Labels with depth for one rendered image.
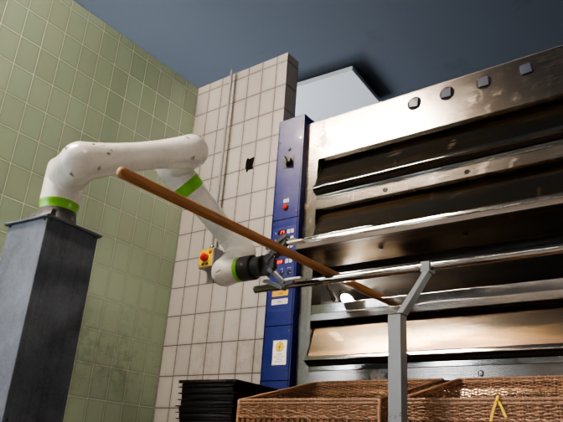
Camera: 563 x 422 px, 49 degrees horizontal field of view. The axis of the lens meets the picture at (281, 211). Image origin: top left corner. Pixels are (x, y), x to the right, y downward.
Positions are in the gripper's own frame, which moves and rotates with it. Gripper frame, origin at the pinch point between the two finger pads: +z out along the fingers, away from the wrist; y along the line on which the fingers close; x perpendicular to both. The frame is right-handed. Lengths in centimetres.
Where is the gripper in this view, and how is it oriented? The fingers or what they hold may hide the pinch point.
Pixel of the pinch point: (301, 259)
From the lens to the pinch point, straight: 212.4
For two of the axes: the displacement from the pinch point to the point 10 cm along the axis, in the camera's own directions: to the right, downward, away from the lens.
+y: -0.7, 9.2, -3.8
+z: 8.0, -1.8, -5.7
